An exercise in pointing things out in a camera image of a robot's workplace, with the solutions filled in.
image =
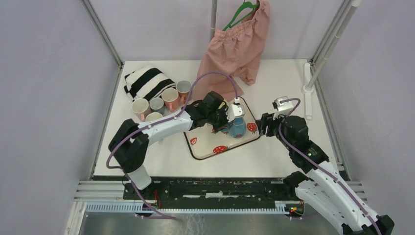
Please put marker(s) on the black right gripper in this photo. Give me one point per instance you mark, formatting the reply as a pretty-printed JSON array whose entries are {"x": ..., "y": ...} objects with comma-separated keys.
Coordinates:
[{"x": 266, "y": 119}]

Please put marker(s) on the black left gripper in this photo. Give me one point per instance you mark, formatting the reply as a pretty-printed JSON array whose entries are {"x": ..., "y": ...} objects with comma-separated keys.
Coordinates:
[{"x": 225, "y": 124}]

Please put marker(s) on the bright blue mug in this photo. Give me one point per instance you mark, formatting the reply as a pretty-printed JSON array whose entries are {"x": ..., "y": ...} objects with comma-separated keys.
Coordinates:
[{"x": 237, "y": 129}]

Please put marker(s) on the strawberry print tray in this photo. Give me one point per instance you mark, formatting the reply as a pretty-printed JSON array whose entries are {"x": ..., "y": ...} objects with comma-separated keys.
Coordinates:
[{"x": 203, "y": 143}]

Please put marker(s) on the floral salmon mug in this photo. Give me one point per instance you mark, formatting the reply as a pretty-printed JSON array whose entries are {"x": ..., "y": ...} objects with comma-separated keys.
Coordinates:
[{"x": 183, "y": 88}]

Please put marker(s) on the plain pink tall mug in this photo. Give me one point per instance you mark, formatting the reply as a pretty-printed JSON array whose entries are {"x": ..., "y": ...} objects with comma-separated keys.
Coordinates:
[{"x": 171, "y": 99}]

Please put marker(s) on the grey blue mug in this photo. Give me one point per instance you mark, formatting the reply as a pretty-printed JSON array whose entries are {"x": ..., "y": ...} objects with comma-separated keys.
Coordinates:
[{"x": 157, "y": 105}]

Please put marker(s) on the black faceted mug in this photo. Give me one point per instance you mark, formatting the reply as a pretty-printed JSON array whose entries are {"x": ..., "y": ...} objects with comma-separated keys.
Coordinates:
[{"x": 153, "y": 116}]

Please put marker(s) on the pale pink faceted mug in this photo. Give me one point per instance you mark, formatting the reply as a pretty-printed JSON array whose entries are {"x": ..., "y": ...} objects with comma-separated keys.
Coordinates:
[{"x": 141, "y": 108}]

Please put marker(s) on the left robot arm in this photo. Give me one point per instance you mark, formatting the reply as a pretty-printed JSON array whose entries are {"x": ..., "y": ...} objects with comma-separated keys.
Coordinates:
[{"x": 130, "y": 143}]

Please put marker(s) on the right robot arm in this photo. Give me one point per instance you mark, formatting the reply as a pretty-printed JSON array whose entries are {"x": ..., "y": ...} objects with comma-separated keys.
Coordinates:
[{"x": 319, "y": 184}]

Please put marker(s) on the pink shorts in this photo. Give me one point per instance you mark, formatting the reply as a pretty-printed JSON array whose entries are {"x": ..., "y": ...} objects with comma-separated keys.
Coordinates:
[{"x": 233, "y": 53}]

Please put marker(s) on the black white striped towel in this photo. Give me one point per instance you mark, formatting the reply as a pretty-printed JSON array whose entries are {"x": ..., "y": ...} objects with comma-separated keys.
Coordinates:
[{"x": 147, "y": 82}]

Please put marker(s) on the centre metal pole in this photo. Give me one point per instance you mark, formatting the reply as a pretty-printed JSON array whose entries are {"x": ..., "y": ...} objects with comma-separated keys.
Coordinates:
[{"x": 213, "y": 16}]

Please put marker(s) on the green clothes hanger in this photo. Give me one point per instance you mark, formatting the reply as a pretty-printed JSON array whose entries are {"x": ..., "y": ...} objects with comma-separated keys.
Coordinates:
[{"x": 243, "y": 11}]

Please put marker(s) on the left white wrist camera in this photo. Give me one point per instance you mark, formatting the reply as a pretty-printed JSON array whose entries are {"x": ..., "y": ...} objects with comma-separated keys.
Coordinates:
[{"x": 235, "y": 110}]

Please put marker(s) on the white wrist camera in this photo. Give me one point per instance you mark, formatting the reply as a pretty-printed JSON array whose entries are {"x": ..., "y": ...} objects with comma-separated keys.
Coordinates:
[
  {"x": 281, "y": 107},
  {"x": 235, "y": 110}
]

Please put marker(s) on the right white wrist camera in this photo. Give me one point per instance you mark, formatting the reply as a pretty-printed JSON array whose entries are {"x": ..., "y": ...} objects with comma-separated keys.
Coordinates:
[{"x": 281, "y": 107}]

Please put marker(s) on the white cable duct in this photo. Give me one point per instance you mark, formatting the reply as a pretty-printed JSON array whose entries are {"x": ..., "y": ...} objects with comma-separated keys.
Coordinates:
[{"x": 141, "y": 208}]

